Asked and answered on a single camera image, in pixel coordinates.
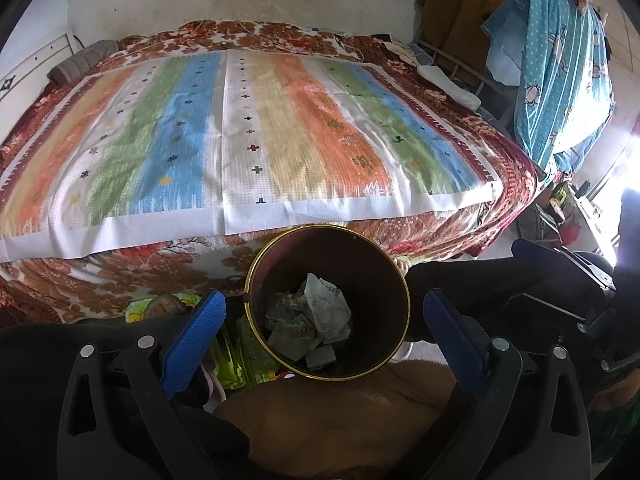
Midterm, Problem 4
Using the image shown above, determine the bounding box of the dark bin with gold rim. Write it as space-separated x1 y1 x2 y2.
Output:
244 224 412 380

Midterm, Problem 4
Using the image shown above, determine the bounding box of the person's right forearm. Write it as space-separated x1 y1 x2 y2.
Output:
585 360 640 466

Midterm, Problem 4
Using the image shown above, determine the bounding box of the white tissue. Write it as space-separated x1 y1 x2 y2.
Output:
305 345 337 368

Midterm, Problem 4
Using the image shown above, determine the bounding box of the cream cloth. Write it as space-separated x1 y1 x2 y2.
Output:
385 40 426 63

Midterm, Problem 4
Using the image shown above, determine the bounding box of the white rolled cloth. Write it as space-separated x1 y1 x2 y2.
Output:
417 64 483 108

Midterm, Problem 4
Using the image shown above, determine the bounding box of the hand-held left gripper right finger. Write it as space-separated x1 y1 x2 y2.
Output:
422 287 593 480

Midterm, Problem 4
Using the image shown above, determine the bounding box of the light blue hanging cloth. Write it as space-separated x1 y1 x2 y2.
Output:
481 0 527 86

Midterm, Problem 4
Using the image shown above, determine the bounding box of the brown cloth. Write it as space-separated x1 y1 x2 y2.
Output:
212 360 458 480

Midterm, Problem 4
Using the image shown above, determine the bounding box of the colourful cartoon bag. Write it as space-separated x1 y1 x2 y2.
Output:
125 294 291 391

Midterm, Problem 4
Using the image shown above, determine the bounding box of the brown hanging garment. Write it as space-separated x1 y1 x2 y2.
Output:
415 0 521 73

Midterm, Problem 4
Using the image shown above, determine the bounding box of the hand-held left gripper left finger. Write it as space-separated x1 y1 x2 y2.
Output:
56 289 251 480

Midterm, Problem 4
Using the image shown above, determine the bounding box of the blue dotted cloth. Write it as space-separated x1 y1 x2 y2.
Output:
515 0 617 176

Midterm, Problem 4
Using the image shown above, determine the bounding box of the white headboard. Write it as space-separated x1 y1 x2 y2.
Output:
0 32 76 126

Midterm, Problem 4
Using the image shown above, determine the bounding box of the white barcode wrapper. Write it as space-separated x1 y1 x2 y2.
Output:
300 272 353 346

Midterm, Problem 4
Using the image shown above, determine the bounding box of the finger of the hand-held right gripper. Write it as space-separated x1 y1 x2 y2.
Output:
502 292 617 341
510 239 615 291

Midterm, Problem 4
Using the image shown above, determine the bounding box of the striped colourful mat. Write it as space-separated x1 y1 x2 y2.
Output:
0 50 506 263

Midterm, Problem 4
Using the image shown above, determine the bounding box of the metal bed rail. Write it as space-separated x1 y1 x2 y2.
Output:
417 39 516 126

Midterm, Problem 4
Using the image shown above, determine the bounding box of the brown floral blanket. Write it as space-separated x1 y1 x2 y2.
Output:
0 20 541 326

